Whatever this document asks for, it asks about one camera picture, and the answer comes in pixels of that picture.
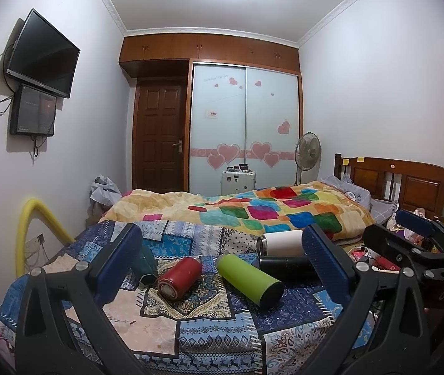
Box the wooden overhead cabinets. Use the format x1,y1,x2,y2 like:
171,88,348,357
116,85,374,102
119,33,300,78

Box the wooden headboard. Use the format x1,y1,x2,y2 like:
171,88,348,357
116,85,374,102
334,153,444,220

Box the standing electric fan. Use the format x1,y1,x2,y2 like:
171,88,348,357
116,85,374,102
295,132,322,184

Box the dark teal cup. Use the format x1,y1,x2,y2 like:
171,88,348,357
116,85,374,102
131,245,159,286

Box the white suitcase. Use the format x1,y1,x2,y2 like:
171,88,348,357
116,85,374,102
221,163,256,196

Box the white steel bottle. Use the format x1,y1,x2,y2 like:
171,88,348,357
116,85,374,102
257,229,305,258

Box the brown wooden door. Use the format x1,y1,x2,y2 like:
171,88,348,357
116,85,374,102
131,79,186,193

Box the small black wall monitor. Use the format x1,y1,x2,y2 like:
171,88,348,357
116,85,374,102
9,84,57,136

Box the black steel bottle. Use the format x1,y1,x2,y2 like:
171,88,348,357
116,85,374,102
259,255,320,286

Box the green steel bottle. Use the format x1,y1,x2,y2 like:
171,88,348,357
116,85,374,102
216,254,285,309

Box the colourful patchwork quilt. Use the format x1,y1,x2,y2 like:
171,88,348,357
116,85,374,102
101,181,374,241

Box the grey pillow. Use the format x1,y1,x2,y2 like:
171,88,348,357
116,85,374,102
321,174,399,225

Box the yellow foam tube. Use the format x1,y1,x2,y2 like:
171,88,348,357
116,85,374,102
14,196,76,279

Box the grey clothes pile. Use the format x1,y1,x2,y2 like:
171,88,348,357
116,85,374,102
89,174,122,216

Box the red steel bottle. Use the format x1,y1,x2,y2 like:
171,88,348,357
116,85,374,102
158,257,203,301

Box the black wall television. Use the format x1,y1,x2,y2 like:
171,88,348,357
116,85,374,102
6,9,81,98

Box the glass sliding wardrobe with hearts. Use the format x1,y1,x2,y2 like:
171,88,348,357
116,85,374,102
188,63,301,197

